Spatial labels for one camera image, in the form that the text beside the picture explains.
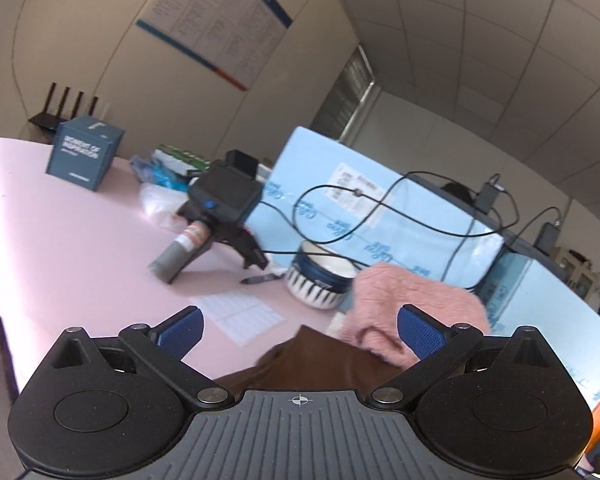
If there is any handheld gripper device on table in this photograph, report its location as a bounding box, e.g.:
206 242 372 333
148 150 268 284

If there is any wall poster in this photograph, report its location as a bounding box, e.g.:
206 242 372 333
136 0 292 91

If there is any clear plastic bag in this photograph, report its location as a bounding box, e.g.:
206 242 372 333
138 183 187 232

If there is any pink knitted sweater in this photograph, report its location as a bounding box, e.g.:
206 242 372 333
337 263 491 370

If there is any brown garment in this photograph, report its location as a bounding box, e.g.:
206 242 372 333
216 326 401 398

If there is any black cable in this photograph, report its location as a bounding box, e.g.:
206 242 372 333
291 171 564 291

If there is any black wifi router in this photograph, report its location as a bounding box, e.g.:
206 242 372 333
28 81 100 136

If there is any striped ceramic bowl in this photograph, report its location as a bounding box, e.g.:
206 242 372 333
284 240 358 310

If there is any dark blue cardboard box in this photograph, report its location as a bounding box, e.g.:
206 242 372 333
46 116 125 191

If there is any black power adapter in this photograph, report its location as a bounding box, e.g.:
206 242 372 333
474 174 505 214

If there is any white paper sheet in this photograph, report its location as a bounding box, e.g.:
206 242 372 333
190 290 285 347

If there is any green white package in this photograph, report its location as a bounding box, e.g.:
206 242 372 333
151 144 210 176

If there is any light blue foam board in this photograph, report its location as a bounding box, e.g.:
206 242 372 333
247 128 600 408

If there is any blue plastic bag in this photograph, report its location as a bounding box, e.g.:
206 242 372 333
130 155 188 192

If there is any black pen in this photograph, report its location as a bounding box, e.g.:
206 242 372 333
240 273 280 285

